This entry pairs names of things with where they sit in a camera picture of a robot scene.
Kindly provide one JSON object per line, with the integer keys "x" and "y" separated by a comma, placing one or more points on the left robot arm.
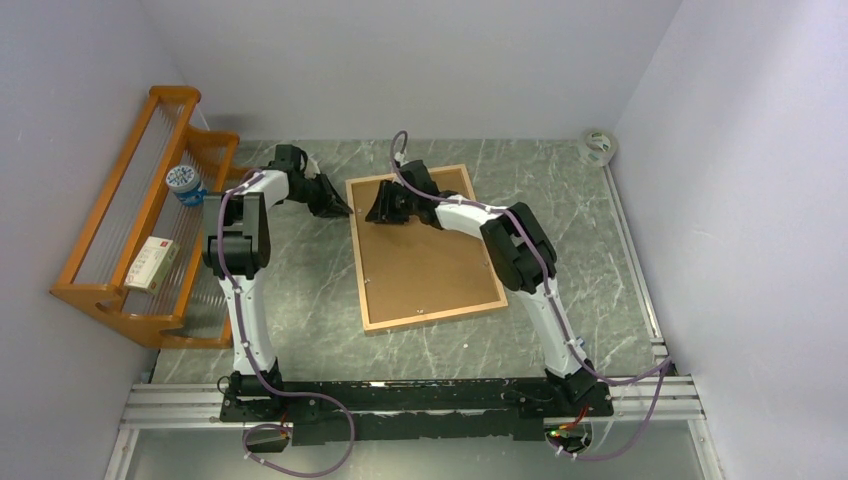
{"x": 237, "y": 249}

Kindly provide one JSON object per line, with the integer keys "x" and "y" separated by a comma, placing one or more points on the small white green box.
{"x": 152, "y": 265}

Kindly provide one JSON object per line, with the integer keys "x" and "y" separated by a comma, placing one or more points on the blue white round can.
{"x": 186, "y": 184}

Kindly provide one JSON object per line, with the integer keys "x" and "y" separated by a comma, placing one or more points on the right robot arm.
{"x": 524, "y": 261}

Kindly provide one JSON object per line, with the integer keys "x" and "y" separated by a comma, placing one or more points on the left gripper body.
{"x": 313, "y": 193}

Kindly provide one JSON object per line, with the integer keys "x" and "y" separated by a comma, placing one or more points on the brown backing board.
{"x": 424, "y": 265}

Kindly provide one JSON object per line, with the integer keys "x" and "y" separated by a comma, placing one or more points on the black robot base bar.
{"x": 336, "y": 411}

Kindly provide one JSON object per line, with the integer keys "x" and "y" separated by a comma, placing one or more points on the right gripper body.
{"x": 404, "y": 204}

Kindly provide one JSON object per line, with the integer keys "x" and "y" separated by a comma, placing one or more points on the aluminium rail frame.
{"x": 657, "y": 392}

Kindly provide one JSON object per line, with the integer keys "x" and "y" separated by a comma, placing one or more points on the light wooden picture frame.
{"x": 424, "y": 248}

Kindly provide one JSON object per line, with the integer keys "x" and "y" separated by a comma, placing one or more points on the orange wooden rack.
{"x": 189, "y": 310}

